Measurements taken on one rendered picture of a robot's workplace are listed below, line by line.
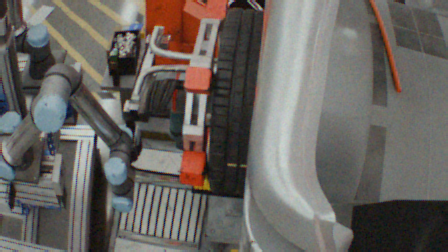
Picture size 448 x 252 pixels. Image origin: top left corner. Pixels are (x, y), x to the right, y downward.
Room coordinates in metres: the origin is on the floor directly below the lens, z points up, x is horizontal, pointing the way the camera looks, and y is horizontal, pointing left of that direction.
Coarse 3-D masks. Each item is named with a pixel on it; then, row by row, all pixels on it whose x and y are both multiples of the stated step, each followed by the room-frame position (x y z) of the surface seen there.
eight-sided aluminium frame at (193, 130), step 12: (204, 24) 1.78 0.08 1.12; (216, 24) 1.78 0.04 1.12; (216, 36) 1.73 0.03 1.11; (192, 60) 1.60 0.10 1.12; (204, 60) 1.60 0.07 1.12; (216, 60) 1.95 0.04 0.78; (192, 96) 1.52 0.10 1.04; (204, 96) 1.51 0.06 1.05; (192, 108) 1.51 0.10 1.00; (204, 108) 1.49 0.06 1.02; (192, 120) 1.48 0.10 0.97; (204, 120) 1.47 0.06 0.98; (192, 132) 1.44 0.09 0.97; (204, 132) 1.45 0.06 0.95; (204, 144) 1.46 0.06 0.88
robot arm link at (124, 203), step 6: (132, 180) 1.31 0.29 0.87; (132, 186) 1.29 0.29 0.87; (132, 192) 1.26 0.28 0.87; (114, 198) 1.22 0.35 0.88; (120, 198) 1.22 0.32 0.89; (126, 198) 1.22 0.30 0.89; (132, 198) 1.24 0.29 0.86; (114, 204) 1.21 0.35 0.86; (120, 204) 1.20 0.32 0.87; (126, 204) 1.20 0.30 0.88; (132, 204) 1.22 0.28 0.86; (120, 210) 1.20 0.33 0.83; (126, 210) 1.20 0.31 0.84
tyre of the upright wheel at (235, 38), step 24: (240, 24) 1.73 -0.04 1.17; (240, 48) 1.61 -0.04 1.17; (216, 72) 1.54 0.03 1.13; (240, 72) 1.53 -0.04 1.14; (216, 96) 1.48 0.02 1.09; (240, 96) 1.47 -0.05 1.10; (216, 120) 1.43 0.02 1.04; (240, 120) 1.43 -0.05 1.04; (216, 144) 1.39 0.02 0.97; (240, 144) 1.39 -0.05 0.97; (216, 168) 1.37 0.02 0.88; (240, 168) 1.36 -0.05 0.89; (216, 192) 1.40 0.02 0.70; (240, 192) 1.38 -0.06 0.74
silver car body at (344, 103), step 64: (320, 0) 1.20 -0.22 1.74; (384, 0) 2.21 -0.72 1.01; (320, 64) 1.03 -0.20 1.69; (384, 64) 1.73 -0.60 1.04; (256, 128) 0.92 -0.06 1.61; (320, 128) 1.31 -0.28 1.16; (384, 128) 1.46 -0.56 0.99; (256, 192) 0.79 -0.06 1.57; (320, 192) 0.75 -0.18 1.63; (384, 192) 1.24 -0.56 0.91
